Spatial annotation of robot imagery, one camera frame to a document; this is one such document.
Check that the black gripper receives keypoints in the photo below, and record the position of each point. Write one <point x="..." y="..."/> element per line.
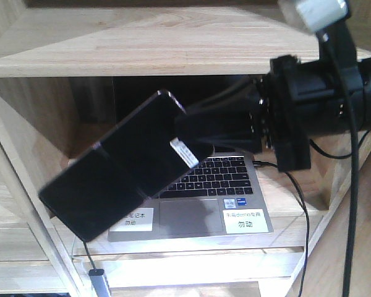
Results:
<point x="304" y="101"/>

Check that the black foldable phone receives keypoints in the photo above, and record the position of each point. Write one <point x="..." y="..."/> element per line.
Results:
<point x="133" y="162"/>

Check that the silver laptop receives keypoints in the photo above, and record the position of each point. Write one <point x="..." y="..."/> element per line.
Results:
<point x="221" y="197"/>

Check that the wooden shelf unit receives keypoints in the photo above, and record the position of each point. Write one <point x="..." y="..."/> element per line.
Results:
<point x="44" y="43"/>

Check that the grey usb hub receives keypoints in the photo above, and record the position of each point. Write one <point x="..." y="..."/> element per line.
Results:
<point x="99" y="282"/>

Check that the black camera bracket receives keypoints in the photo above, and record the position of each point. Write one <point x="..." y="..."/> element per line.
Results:
<point x="337" y="47"/>

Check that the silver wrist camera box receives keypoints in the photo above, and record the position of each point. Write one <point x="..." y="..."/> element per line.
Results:
<point x="313" y="15"/>

